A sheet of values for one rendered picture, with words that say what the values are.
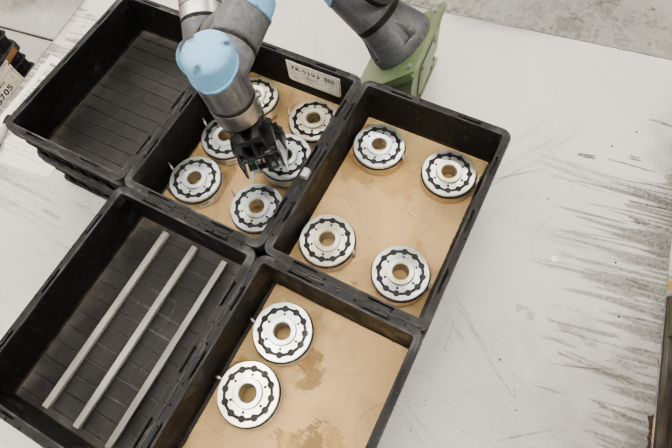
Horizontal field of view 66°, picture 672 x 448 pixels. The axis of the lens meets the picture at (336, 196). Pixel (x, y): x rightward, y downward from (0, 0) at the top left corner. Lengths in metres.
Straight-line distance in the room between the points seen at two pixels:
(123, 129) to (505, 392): 0.94
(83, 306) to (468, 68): 1.01
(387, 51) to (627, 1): 1.72
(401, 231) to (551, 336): 0.36
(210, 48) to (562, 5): 2.08
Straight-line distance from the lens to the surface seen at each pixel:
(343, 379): 0.92
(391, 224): 0.99
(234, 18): 0.79
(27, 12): 3.03
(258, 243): 0.89
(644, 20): 2.69
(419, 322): 0.83
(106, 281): 1.07
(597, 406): 1.12
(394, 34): 1.17
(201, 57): 0.73
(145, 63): 1.32
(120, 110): 1.26
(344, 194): 1.02
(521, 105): 1.33
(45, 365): 1.08
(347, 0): 1.14
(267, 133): 0.89
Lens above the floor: 1.74
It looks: 63 degrees down
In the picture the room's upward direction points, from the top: 8 degrees counter-clockwise
